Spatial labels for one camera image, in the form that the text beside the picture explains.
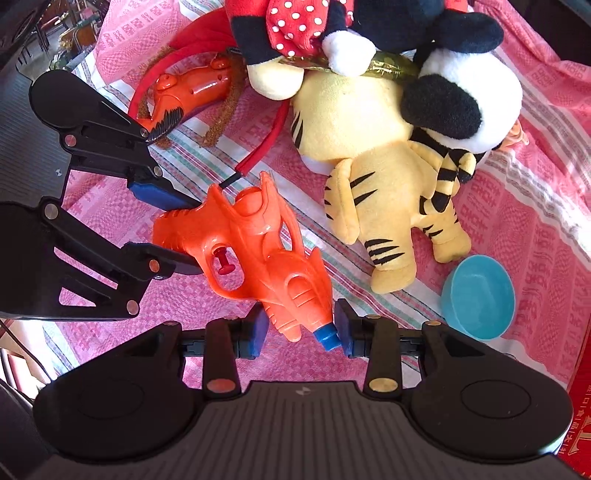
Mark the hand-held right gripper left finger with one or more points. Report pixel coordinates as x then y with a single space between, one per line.
256 336

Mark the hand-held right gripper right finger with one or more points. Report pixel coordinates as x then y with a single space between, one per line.
346 333

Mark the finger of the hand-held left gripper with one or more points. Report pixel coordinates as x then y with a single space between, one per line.
152 193
152 259

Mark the large orange water gun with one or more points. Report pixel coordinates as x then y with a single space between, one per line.
258 258

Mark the red bow headband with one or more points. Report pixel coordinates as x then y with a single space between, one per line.
268 138

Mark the red cardboard box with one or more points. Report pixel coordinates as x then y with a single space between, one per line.
579 415

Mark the orange toy with brush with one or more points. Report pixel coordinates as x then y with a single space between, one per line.
198 85

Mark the dark wooden furniture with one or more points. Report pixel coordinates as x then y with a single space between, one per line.
60 23

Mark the blue plastic bowl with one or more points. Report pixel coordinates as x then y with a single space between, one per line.
480 295

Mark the yellow striped tiger plush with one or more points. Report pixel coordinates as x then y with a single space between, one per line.
351 124

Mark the pink patterned blanket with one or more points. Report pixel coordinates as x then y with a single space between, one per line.
531 207

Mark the black white mouse plush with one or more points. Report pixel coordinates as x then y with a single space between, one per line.
461 106

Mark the gold foil wrapper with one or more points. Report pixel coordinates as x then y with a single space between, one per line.
392 67

